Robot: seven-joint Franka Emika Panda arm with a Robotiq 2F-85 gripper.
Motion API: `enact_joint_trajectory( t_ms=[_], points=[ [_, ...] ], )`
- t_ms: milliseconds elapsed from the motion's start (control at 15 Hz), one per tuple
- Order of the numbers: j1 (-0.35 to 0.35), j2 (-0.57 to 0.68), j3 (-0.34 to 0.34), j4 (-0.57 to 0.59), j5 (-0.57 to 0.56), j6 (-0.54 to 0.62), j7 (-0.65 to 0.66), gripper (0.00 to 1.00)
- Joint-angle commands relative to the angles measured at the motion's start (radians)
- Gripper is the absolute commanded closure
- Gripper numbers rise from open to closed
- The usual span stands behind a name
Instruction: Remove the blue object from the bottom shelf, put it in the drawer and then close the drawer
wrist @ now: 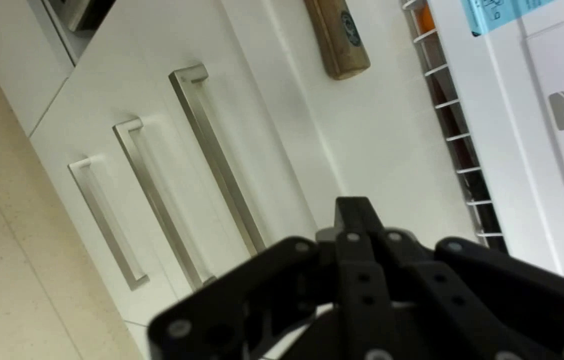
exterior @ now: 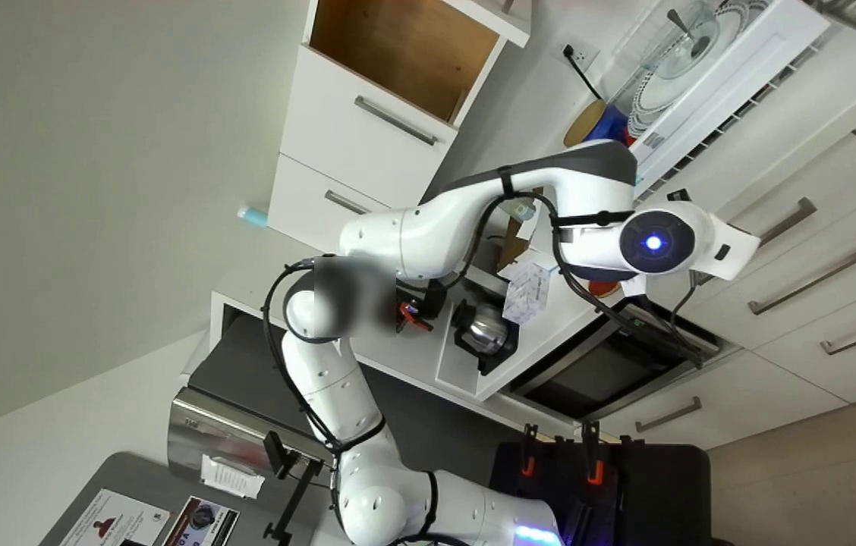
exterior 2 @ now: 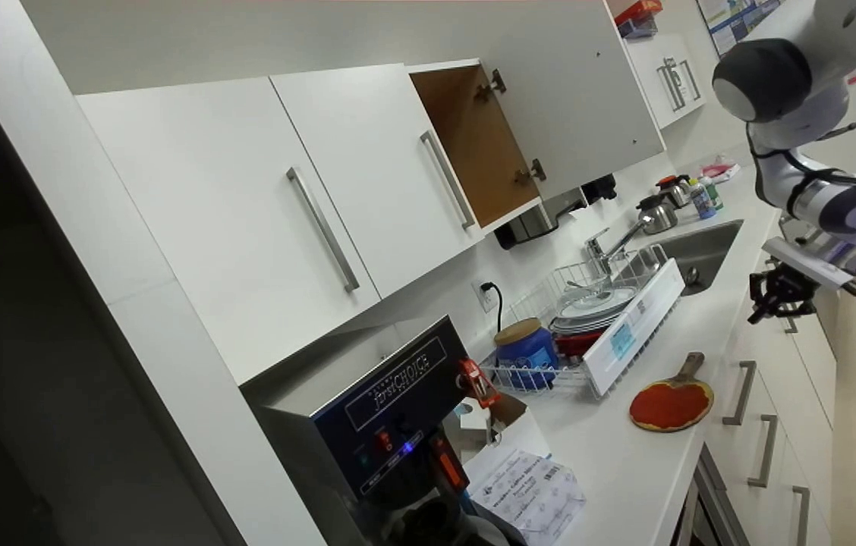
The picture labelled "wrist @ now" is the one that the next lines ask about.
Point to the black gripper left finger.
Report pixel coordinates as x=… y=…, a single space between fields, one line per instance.
x=263 y=286

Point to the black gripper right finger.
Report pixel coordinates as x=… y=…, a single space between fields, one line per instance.
x=494 y=292

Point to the white drawer wood interior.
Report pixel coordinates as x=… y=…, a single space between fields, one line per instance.
x=219 y=153

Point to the white dish rack drain tray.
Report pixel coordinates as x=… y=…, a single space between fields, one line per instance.
x=534 y=166

